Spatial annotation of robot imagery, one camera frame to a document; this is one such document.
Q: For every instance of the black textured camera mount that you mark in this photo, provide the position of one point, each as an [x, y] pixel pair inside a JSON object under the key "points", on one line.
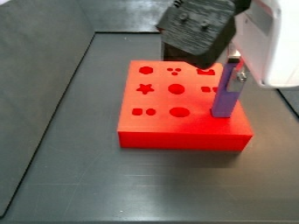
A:
{"points": [[200, 26]]}

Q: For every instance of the purple rectangular peg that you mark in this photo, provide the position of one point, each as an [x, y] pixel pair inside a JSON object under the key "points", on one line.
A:
{"points": [[226, 100]]}

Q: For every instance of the dark curved holder block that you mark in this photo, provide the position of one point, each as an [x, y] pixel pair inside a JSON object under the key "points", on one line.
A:
{"points": [[175, 54]]}

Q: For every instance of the red shape sorter block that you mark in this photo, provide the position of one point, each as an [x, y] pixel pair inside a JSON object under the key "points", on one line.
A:
{"points": [[166, 109]]}

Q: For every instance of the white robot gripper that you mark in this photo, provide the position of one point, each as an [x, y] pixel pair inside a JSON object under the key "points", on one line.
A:
{"points": [[267, 43]]}

